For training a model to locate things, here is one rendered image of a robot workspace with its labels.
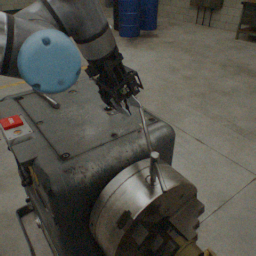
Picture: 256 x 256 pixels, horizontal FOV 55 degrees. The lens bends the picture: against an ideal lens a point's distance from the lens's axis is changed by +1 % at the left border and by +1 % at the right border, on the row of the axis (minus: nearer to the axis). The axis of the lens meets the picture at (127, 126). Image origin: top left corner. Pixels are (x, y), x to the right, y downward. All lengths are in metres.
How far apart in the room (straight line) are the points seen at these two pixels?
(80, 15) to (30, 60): 0.18
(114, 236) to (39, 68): 0.46
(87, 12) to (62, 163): 0.39
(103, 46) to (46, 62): 0.20
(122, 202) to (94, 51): 0.36
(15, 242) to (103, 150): 1.54
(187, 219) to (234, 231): 1.46
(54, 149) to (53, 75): 0.45
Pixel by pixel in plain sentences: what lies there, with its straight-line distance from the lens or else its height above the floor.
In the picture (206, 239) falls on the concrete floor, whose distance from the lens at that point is 2.08.
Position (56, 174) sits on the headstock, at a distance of 0.67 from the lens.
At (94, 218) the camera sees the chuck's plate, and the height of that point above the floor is 1.14.
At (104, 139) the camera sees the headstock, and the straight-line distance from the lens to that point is 0.75.
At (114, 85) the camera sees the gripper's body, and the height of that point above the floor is 1.48.
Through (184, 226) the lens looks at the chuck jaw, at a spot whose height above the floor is 1.11.
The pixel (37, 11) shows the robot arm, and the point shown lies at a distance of 0.46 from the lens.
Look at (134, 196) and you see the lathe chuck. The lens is 0.63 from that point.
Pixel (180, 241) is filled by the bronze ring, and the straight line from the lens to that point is 0.71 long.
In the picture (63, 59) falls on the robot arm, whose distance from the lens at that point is 0.31.
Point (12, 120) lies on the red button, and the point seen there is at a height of 1.27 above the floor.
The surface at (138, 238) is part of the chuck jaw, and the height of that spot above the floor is 1.17.
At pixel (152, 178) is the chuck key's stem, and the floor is 1.25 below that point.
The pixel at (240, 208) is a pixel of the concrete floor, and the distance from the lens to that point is 2.34.
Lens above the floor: 1.70
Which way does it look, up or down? 34 degrees down
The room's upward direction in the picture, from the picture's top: straight up
